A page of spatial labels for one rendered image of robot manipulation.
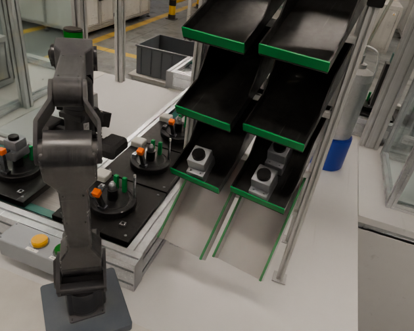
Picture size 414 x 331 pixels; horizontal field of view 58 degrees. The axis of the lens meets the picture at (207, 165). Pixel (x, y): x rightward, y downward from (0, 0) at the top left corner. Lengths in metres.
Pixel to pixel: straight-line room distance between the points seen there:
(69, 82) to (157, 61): 2.49
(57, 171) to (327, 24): 0.56
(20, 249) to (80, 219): 0.48
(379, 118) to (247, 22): 1.29
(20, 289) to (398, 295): 1.39
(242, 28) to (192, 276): 0.68
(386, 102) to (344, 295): 1.04
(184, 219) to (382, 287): 1.01
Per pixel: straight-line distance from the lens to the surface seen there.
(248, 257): 0.96
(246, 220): 0.97
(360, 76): 1.55
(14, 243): 1.08
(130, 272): 1.00
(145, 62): 3.07
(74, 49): 0.68
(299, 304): 1.11
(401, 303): 1.80
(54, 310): 0.79
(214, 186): 0.85
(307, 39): 0.75
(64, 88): 0.53
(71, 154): 0.49
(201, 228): 0.97
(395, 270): 1.68
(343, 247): 1.33
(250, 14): 0.79
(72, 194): 0.56
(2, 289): 1.12
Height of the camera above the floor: 1.70
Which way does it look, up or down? 33 degrees down
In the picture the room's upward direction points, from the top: 9 degrees clockwise
